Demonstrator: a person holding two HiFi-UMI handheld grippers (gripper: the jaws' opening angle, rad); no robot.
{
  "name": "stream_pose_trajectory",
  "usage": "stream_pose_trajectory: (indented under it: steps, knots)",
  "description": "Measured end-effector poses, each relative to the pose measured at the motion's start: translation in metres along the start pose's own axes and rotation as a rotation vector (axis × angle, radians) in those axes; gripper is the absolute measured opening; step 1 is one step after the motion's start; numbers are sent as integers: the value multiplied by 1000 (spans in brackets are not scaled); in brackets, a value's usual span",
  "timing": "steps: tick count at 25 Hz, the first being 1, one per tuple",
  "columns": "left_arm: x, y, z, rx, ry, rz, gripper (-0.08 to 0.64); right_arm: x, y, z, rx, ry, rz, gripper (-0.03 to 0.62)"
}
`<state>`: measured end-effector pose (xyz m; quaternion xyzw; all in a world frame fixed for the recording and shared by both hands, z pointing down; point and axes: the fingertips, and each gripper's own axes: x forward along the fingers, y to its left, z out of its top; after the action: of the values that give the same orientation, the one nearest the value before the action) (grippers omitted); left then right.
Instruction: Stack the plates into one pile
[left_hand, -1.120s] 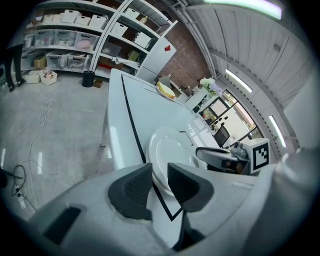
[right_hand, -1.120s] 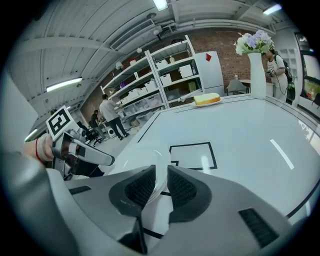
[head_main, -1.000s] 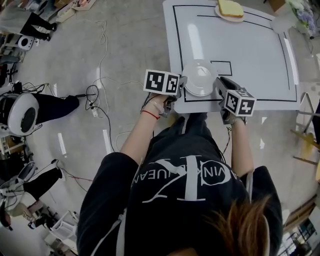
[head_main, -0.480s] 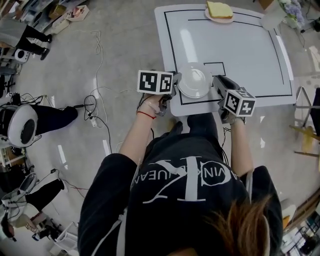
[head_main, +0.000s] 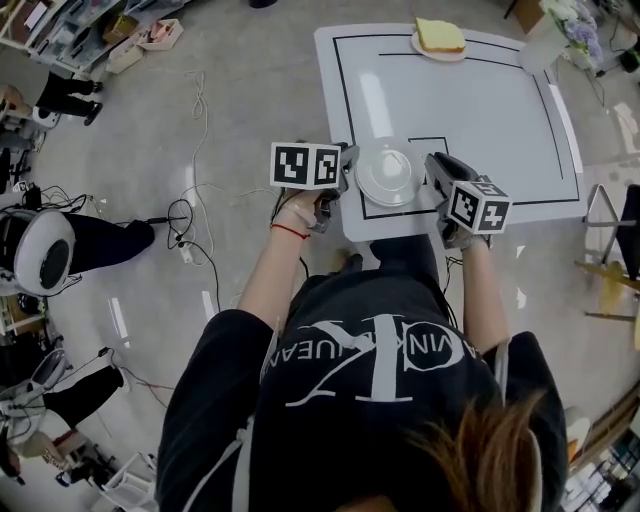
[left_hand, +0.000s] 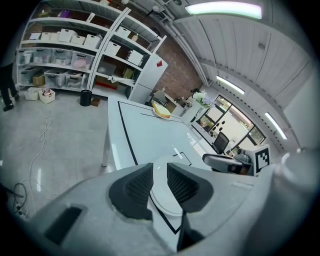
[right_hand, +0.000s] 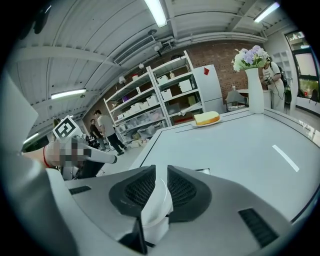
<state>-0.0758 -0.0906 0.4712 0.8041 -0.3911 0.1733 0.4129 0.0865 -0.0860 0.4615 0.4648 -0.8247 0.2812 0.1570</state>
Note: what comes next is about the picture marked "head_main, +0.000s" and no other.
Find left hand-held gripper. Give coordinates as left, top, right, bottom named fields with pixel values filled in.
left=269, top=140, right=362, bottom=235

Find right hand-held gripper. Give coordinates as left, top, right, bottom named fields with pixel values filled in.
left=422, top=151, right=513, bottom=251

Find person's right forearm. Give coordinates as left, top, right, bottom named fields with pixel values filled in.
left=459, top=239, right=511, bottom=346

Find person's left forearm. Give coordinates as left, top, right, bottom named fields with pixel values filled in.
left=235, top=219, right=312, bottom=329

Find person's left hand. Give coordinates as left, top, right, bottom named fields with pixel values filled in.
left=274, top=189, right=321, bottom=234

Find white table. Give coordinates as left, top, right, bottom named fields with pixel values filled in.
left=313, top=24, right=587, bottom=261

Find person's black trousers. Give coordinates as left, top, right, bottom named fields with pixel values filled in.
left=369, top=233, right=441, bottom=291

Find yellow bread slice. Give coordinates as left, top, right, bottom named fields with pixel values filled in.
left=414, top=17, right=466, bottom=55

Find white vase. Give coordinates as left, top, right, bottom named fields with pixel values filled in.
left=517, top=17, right=570, bottom=76

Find large brown cardboard box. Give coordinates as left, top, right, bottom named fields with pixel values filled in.
left=513, top=0, right=547, bottom=32

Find purple and white flowers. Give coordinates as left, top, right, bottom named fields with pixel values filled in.
left=538, top=0, right=606, bottom=70

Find wooden stool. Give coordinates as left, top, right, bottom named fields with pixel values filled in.
left=573, top=258, right=640, bottom=321

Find pink tray box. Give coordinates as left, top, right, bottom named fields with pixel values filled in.
left=136, top=18, right=184, bottom=52

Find white storage bin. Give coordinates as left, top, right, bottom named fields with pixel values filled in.
left=104, top=43, right=144, bottom=75

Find small brown cardboard box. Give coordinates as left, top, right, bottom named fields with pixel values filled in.
left=102, top=13, right=140, bottom=45

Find person's black printed shirt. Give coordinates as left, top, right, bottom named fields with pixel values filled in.
left=157, top=272, right=569, bottom=512

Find white shelving unit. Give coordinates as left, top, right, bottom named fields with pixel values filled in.
left=0, top=0, right=191, bottom=81

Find white head-worn helmet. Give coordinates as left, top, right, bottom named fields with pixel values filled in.
left=25, top=348, right=70, bottom=397
left=12, top=208, right=77, bottom=300

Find white metal rack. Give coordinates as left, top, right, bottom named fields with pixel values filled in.
left=97, top=451, right=160, bottom=512

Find red string bracelet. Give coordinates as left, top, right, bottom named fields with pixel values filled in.
left=271, top=223, right=311, bottom=240

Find white floor cable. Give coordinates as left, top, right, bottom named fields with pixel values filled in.
left=182, top=69, right=266, bottom=251

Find black chair with metal frame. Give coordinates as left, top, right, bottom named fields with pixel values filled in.
left=582, top=183, right=640, bottom=282

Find red floor cable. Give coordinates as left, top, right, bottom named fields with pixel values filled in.
left=122, top=368, right=174, bottom=396

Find grey harness strap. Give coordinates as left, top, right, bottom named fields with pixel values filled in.
left=187, top=415, right=257, bottom=512

